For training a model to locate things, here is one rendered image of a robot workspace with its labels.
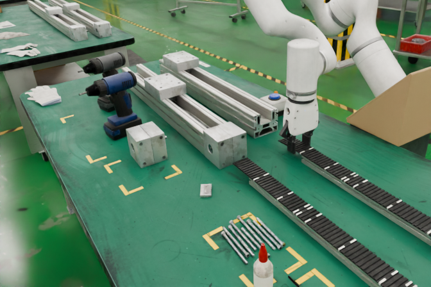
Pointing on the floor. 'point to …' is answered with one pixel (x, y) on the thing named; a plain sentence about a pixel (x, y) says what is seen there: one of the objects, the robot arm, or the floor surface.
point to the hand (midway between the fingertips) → (299, 144)
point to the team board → (205, 2)
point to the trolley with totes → (419, 43)
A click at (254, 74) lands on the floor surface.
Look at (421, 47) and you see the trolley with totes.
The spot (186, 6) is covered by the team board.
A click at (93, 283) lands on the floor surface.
